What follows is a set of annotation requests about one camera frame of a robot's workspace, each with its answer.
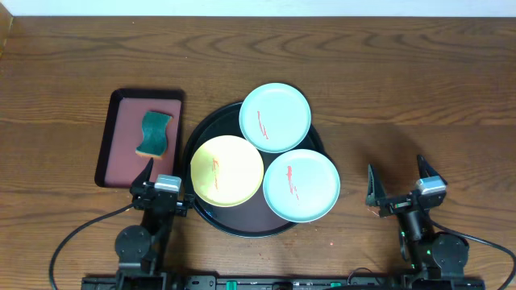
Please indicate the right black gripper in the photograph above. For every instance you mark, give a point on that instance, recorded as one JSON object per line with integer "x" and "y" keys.
{"x": 374, "y": 191}

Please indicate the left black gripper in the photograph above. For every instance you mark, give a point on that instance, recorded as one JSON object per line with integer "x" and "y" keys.
{"x": 160, "y": 200}

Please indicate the green and yellow sponge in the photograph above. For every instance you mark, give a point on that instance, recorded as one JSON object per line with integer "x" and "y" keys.
{"x": 154, "y": 129}

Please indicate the yellow plate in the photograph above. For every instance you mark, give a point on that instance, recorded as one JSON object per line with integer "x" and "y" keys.
{"x": 226, "y": 171}

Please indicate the light blue plate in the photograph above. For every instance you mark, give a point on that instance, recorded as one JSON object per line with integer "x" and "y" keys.
{"x": 301, "y": 185}
{"x": 275, "y": 117}

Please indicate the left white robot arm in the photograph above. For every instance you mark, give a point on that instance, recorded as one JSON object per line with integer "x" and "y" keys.
{"x": 141, "y": 248}

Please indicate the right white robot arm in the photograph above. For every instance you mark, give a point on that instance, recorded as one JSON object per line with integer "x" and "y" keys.
{"x": 437, "y": 258}

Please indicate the rectangular black tray red liner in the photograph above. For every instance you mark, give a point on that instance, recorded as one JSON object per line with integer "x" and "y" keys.
{"x": 118, "y": 163}

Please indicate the round black tray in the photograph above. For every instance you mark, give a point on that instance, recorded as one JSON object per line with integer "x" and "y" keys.
{"x": 253, "y": 218}

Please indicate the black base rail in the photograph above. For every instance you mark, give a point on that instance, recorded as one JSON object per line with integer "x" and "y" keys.
{"x": 209, "y": 282}

